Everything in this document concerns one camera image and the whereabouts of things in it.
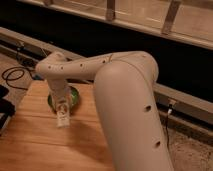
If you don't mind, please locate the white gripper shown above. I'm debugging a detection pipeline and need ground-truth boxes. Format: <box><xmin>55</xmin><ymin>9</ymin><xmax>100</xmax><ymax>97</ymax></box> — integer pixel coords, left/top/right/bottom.
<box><xmin>48</xmin><ymin>79</ymin><xmax>71</xmax><ymax>103</ymax></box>

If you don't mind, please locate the white plastic bottle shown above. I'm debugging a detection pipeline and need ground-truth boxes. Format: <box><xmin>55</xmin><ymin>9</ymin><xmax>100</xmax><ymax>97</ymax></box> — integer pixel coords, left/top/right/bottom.
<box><xmin>56</xmin><ymin>99</ymin><xmax>70</xmax><ymax>127</ymax></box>

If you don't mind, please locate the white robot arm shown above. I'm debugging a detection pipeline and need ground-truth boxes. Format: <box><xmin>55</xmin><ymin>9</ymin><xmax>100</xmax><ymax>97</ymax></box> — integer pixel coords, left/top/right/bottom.
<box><xmin>36</xmin><ymin>51</ymin><xmax>174</xmax><ymax>171</ymax></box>

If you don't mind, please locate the green ceramic bowl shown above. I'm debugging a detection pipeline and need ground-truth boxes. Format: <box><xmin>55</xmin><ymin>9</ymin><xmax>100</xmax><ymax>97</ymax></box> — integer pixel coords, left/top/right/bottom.
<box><xmin>47</xmin><ymin>86</ymin><xmax>80</xmax><ymax>112</ymax></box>

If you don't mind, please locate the blue object on floor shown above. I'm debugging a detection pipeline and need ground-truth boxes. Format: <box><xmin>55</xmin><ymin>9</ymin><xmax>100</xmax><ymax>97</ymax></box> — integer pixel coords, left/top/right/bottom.
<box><xmin>34</xmin><ymin>75</ymin><xmax>42</xmax><ymax>80</ymax></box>

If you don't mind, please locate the black object at left edge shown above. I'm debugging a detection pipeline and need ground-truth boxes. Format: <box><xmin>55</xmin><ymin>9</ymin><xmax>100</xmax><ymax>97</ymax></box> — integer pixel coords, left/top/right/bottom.
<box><xmin>0</xmin><ymin>85</ymin><xmax>15</xmax><ymax>133</ymax></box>

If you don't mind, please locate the black cable at right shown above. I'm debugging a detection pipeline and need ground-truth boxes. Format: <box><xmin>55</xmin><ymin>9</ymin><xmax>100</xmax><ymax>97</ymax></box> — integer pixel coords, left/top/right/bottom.
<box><xmin>164</xmin><ymin>103</ymin><xmax>175</xmax><ymax>148</ymax></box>

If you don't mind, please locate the metal window frame rail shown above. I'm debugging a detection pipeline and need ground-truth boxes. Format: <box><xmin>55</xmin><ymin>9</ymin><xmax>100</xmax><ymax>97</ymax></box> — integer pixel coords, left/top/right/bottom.
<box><xmin>19</xmin><ymin>0</ymin><xmax>213</xmax><ymax>50</ymax></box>

